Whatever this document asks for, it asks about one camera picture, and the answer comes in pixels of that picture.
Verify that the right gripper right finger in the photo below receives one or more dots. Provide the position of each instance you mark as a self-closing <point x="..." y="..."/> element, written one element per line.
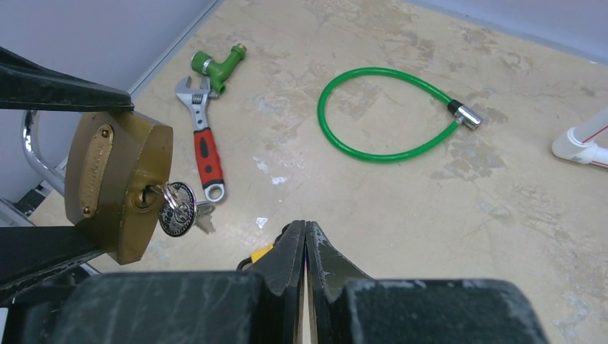
<point x="328" y="272"/>

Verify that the white pvc pipe frame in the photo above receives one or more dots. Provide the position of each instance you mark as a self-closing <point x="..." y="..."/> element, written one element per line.
<point x="577" y="143"/>

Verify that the green cable lock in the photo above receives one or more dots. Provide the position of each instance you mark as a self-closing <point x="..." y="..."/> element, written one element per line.
<point x="365" y="123"/>

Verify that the green hose nozzle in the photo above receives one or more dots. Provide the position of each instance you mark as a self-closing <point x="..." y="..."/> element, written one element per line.
<point x="218" y="72"/>

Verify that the small yellow padlock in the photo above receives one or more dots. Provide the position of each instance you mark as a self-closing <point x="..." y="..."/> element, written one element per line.
<point x="258" y="254"/>

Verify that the large brass padlock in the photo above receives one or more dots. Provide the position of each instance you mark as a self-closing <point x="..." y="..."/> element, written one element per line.
<point x="112" y="184"/>

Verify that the red adjustable wrench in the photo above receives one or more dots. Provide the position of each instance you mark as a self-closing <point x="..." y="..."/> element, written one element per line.
<point x="207" y="157"/>

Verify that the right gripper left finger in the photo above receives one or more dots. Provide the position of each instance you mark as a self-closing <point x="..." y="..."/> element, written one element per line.
<point x="279" y="312"/>

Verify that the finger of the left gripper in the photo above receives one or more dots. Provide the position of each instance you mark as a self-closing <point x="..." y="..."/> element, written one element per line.
<point x="26" y="85"/>
<point x="32" y="254"/>

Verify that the silver key pair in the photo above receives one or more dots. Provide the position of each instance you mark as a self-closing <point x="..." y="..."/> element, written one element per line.
<point x="181" y="210"/>

